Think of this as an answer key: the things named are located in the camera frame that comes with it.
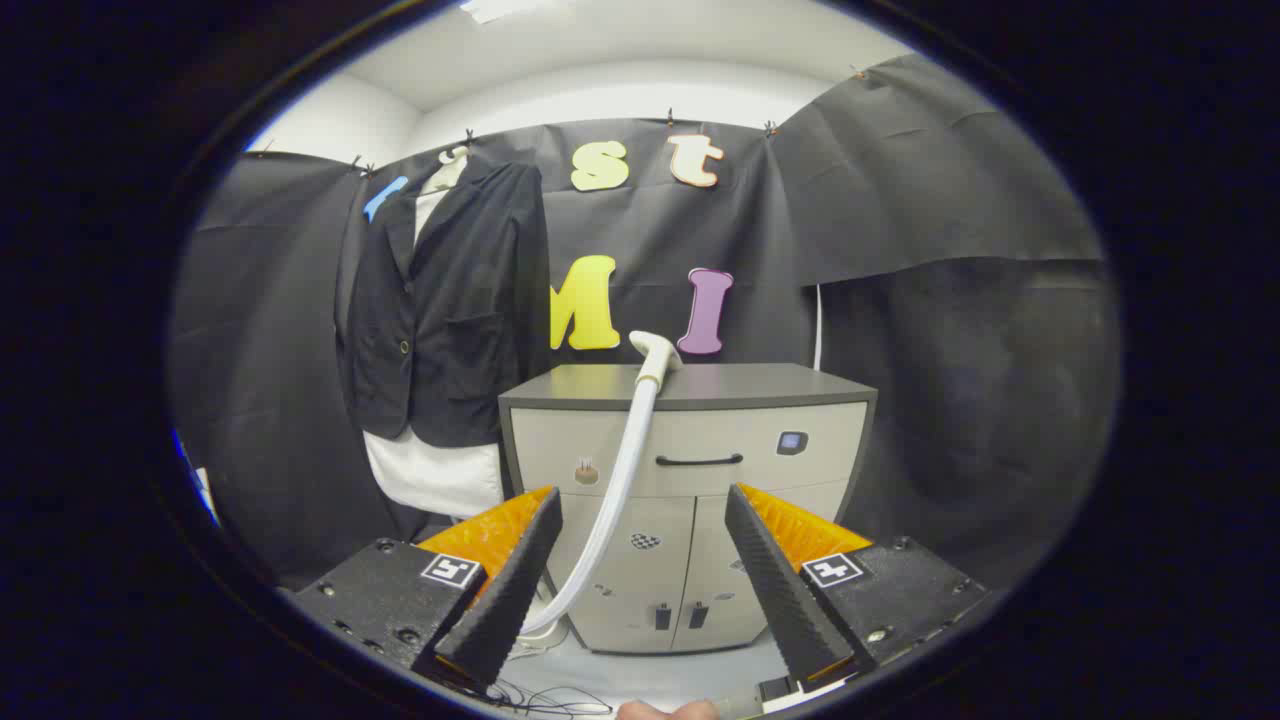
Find white garment steamer nozzle with hose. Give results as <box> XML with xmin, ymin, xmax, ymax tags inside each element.
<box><xmin>518</xmin><ymin>330</ymin><xmax>683</xmax><ymax>637</ymax></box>

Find black jacket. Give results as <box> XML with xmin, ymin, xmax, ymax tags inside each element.
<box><xmin>340</xmin><ymin>160</ymin><xmax>551</xmax><ymax>449</ymax></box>

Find white shirt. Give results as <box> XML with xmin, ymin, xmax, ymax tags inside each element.
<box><xmin>362</xmin><ymin>148</ymin><xmax>506</xmax><ymax>519</ymax></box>

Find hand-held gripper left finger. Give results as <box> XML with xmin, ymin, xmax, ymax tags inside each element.
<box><xmin>290</xmin><ymin>486</ymin><xmax>564</xmax><ymax>696</ymax></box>

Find thin black floor cables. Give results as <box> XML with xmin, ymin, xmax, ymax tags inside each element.
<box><xmin>490</xmin><ymin>678</ymin><xmax>613</xmax><ymax>717</ymax></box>

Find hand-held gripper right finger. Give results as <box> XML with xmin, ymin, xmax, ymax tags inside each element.
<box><xmin>724</xmin><ymin>483</ymin><xmax>991</xmax><ymax>691</ymax></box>

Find black backdrop cloth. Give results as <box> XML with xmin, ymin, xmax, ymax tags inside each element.
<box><xmin>168</xmin><ymin>52</ymin><xmax>1123</xmax><ymax>591</ymax></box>

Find grey cabinet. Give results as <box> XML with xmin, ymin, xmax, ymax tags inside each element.
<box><xmin>498</xmin><ymin>362</ymin><xmax>879</xmax><ymax>656</ymax></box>

